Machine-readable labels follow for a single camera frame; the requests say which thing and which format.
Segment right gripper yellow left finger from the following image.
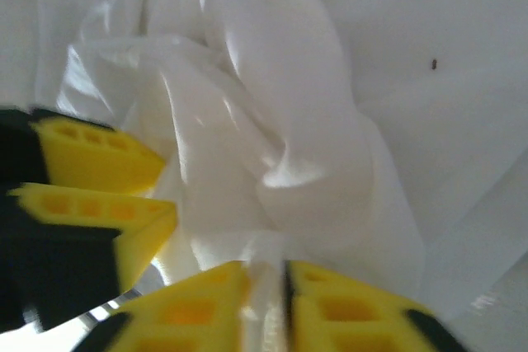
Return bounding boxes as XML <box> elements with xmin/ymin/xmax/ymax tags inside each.
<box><xmin>76</xmin><ymin>260</ymin><xmax>252</xmax><ymax>352</ymax></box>

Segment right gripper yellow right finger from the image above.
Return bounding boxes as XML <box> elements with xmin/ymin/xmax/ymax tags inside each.
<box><xmin>284</xmin><ymin>260</ymin><xmax>469</xmax><ymax>352</ymax></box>

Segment white t-shirt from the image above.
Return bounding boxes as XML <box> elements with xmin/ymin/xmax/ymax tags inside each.
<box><xmin>0</xmin><ymin>0</ymin><xmax>528</xmax><ymax>352</ymax></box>

